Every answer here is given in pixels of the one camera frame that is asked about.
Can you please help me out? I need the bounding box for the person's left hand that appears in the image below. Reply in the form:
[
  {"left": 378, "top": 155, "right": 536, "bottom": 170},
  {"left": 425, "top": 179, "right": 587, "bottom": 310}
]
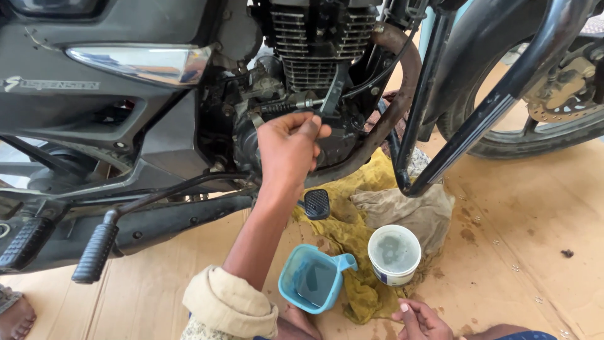
[{"left": 256, "top": 112, "right": 332, "bottom": 190}]

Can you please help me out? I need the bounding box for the person's right hand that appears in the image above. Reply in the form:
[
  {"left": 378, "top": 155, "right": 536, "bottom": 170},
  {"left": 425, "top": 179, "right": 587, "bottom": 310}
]
[{"left": 391, "top": 298, "right": 455, "bottom": 340}]

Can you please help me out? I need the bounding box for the grey metal spanner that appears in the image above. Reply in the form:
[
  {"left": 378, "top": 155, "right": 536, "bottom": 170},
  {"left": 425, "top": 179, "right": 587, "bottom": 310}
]
[{"left": 318, "top": 63, "right": 351, "bottom": 119}]

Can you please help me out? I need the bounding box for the black brake pedal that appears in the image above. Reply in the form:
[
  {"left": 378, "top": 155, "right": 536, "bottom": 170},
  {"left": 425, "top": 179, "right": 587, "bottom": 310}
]
[{"left": 297, "top": 188, "right": 331, "bottom": 222}]

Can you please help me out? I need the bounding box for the yellow oily cloth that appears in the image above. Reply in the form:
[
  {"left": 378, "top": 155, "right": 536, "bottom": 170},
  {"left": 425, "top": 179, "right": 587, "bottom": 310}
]
[{"left": 292, "top": 148, "right": 446, "bottom": 326}]

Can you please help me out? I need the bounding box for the white plastic tub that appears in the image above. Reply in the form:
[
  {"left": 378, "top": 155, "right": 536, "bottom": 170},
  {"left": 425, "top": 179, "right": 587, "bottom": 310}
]
[{"left": 367, "top": 224, "right": 422, "bottom": 288}]

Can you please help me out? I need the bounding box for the person's right leg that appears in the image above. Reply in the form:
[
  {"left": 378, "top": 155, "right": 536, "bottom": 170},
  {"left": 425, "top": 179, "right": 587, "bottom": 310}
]
[{"left": 455, "top": 323, "right": 559, "bottom": 340}]

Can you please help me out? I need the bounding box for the black motorcycle engine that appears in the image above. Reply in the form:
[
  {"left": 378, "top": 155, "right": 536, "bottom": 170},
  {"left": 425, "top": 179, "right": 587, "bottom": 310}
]
[{"left": 198, "top": 0, "right": 393, "bottom": 190}]

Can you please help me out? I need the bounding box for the beige rag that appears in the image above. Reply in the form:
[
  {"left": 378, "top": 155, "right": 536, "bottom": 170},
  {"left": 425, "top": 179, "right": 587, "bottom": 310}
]
[{"left": 350, "top": 183, "right": 456, "bottom": 258}]

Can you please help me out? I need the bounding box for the brown cardboard sheet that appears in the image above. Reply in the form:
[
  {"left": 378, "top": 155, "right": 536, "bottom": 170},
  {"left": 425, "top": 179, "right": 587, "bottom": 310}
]
[{"left": 0, "top": 61, "right": 604, "bottom": 340}]

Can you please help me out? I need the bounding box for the blue plastic funnel jug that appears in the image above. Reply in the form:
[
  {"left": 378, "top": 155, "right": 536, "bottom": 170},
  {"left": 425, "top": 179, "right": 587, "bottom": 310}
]
[{"left": 278, "top": 244, "right": 359, "bottom": 315}]

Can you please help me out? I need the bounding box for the rusty exhaust pipe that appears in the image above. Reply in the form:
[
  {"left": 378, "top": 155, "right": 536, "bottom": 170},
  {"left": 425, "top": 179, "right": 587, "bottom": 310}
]
[{"left": 304, "top": 21, "right": 423, "bottom": 190}]

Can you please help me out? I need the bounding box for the rolled beige sleeve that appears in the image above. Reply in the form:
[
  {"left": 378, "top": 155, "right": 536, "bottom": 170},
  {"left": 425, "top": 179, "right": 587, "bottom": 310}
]
[{"left": 181, "top": 264, "right": 280, "bottom": 340}]

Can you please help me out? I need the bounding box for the grey motorcycle side fairing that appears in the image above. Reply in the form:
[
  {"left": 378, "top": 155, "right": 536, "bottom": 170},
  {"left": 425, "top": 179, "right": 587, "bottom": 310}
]
[{"left": 0, "top": 0, "right": 258, "bottom": 199}]

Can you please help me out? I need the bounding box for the motorcycle front wheel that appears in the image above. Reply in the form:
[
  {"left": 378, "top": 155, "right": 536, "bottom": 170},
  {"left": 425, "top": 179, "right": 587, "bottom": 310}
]
[{"left": 436, "top": 28, "right": 604, "bottom": 160}]

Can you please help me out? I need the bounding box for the black kick starter lever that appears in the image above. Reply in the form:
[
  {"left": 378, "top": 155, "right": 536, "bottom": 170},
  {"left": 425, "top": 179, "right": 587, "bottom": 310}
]
[{"left": 71, "top": 172, "right": 258, "bottom": 285}]

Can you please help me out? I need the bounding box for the black front fender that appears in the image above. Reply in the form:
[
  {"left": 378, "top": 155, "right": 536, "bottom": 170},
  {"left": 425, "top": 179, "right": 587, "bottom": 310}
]
[{"left": 421, "top": 0, "right": 562, "bottom": 127}]

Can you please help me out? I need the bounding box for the black crash guard bar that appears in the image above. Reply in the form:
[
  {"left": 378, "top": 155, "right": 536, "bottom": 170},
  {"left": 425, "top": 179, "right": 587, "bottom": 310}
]
[{"left": 394, "top": 0, "right": 601, "bottom": 198}]

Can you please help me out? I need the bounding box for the black rubber footpeg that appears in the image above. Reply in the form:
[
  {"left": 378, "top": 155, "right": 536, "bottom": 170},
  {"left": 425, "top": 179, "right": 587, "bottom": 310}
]
[{"left": 0, "top": 216, "right": 56, "bottom": 273}]

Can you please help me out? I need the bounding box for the gold brake caliper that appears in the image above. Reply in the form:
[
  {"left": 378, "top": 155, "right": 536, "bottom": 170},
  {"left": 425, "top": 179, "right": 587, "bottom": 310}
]
[{"left": 523, "top": 56, "right": 598, "bottom": 112}]

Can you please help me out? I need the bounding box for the black clutch cable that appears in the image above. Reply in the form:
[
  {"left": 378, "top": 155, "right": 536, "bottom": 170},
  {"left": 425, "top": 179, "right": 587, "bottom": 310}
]
[{"left": 342, "top": 5, "right": 428, "bottom": 100}]

